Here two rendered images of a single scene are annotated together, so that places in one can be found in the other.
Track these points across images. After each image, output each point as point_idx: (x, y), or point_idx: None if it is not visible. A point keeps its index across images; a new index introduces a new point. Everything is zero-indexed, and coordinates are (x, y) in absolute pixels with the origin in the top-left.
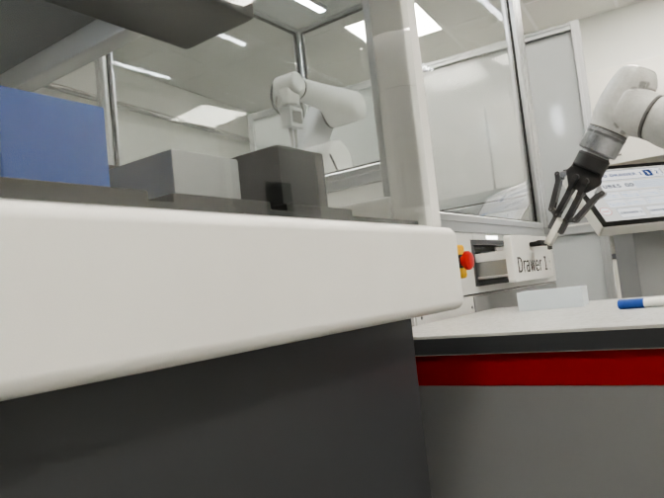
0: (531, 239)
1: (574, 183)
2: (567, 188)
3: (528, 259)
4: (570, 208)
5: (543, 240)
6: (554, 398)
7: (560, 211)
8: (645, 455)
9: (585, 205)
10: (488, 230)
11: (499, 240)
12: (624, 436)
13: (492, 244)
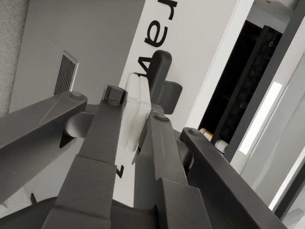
0: (180, 114)
1: (172, 225)
2: (194, 190)
3: (163, 47)
4: (112, 124)
5: (150, 88)
6: None
7: (149, 124)
8: None
9: (30, 127)
10: (284, 106)
11: (231, 158)
12: None
13: (245, 110)
